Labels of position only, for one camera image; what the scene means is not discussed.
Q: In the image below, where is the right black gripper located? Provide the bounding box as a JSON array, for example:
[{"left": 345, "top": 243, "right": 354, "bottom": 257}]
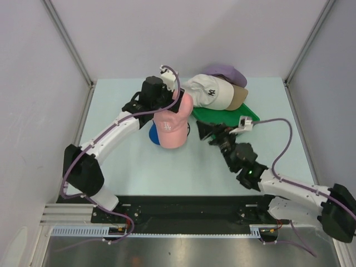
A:
[{"left": 196, "top": 120, "right": 240, "bottom": 171}]

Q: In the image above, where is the pink LA cap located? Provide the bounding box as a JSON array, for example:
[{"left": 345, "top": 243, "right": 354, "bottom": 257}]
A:
[{"left": 153, "top": 93, "right": 194, "bottom": 149}]

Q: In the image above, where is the blue mesh cap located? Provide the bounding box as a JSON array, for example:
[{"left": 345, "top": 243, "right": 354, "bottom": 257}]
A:
[{"left": 148, "top": 121, "right": 192, "bottom": 146}]

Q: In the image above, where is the white NY cap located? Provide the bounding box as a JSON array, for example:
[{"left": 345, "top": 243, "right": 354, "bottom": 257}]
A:
[{"left": 181, "top": 74, "right": 234, "bottom": 110}]

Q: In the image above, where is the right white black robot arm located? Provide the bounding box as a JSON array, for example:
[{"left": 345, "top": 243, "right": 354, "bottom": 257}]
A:
[{"left": 196, "top": 116, "right": 355, "bottom": 243}]

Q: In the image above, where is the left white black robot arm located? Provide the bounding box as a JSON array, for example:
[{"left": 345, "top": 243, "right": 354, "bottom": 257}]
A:
[{"left": 63, "top": 69, "right": 183, "bottom": 223}]

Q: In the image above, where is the green plastic tray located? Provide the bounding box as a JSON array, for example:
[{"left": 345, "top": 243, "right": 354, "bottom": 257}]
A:
[{"left": 192, "top": 104, "right": 260, "bottom": 126}]

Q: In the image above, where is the tan cap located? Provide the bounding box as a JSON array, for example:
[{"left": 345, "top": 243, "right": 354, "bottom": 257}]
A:
[{"left": 226, "top": 85, "right": 249, "bottom": 111}]

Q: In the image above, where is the purple cap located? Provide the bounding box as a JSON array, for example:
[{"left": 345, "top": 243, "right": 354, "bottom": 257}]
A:
[{"left": 202, "top": 64, "right": 248, "bottom": 88}]

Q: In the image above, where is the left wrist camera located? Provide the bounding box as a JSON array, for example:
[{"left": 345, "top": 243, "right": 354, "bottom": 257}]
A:
[{"left": 160, "top": 65, "right": 177, "bottom": 92}]

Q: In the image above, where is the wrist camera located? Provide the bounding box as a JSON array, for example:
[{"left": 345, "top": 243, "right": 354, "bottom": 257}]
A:
[
  {"left": 160, "top": 65, "right": 177, "bottom": 92},
  {"left": 229, "top": 116, "right": 254, "bottom": 135}
]

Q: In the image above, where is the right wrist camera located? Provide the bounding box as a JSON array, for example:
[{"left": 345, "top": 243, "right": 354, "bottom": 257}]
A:
[{"left": 229, "top": 116, "right": 254, "bottom": 135}]

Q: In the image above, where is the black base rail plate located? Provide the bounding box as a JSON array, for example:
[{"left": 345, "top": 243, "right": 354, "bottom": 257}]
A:
[{"left": 56, "top": 195, "right": 279, "bottom": 234}]

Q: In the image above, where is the white cable duct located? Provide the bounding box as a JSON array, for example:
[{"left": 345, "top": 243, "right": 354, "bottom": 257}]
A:
[{"left": 50, "top": 225, "right": 277, "bottom": 239}]

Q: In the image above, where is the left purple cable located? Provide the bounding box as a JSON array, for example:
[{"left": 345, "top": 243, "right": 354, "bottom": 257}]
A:
[{"left": 60, "top": 65, "right": 181, "bottom": 200}]

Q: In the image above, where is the purple cable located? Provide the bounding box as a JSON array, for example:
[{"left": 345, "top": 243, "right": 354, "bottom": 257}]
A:
[
  {"left": 60, "top": 65, "right": 181, "bottom": 200},
  {"left": 251, "top": 117, "right": 356, "bottom": 220}
]

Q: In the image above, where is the left aluminium corner post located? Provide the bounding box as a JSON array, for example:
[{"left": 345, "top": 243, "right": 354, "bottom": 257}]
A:
[{"left": 39, "top": 0, "right": 94, "bottom": 87}]

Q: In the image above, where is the aluminium corner post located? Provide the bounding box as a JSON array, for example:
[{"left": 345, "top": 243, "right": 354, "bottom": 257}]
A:
[
  {"left": 284, "top": 0, "right": 338, "bottom": 85},
  {"left": 39, "top": 0, "right": 94, "bottom": 87}
]

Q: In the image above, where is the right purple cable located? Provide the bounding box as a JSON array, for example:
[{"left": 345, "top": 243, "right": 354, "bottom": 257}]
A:
[{"left": 251, "top": 117, "right": 356, "bottom": 220}]

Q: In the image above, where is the aluminium frame beam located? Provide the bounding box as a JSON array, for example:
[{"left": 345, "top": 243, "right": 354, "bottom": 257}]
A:
[{"left": 38, "top": 203, "right": 342, "bottom": 226}]

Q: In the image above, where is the right aluminium corner post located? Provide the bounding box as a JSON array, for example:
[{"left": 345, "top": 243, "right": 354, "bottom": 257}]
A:
[{"left": 284, "top": 0, "right": 338, "bottom": 85}]

